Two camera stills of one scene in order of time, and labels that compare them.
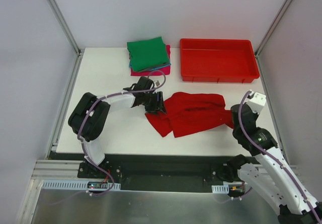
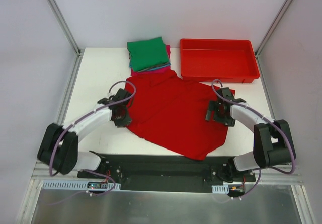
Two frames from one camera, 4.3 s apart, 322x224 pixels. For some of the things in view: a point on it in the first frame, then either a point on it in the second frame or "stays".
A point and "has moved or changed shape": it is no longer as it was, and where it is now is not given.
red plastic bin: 215,60 stays
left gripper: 156,101 to 123,118
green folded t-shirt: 147,54 stays
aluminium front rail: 57,169 stays
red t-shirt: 186,112 has moved or changed shape
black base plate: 157,172 stays
